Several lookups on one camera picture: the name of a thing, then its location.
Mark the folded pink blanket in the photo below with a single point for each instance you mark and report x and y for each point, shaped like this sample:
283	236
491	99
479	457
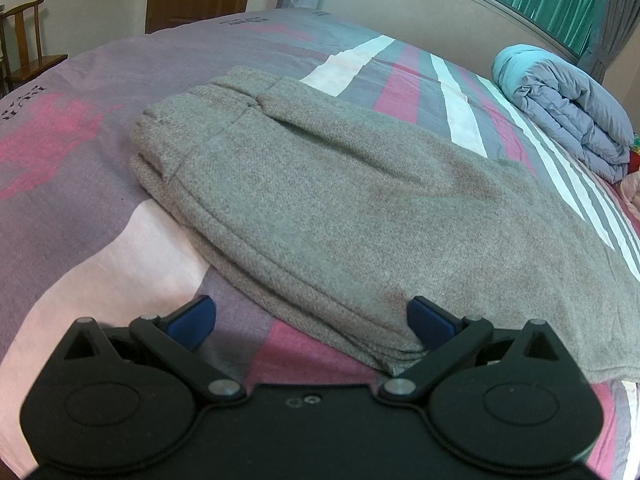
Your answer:
632	195

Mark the colourful red cloth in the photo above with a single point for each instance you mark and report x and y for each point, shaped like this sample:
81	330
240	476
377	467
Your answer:
635	157

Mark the folded blue grey duvet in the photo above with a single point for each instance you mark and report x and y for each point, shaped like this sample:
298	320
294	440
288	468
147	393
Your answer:
565	105

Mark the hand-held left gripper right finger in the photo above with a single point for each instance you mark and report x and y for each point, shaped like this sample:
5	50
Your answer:
427	327

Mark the grey pants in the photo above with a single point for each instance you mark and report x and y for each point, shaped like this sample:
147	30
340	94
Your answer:
325	185

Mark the wooden chair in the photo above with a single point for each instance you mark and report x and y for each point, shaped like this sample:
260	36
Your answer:
30	55

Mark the striped pink grey bed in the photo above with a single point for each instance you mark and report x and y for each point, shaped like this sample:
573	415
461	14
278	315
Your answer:
75	185

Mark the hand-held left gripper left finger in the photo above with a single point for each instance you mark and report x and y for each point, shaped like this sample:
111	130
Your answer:
192	322

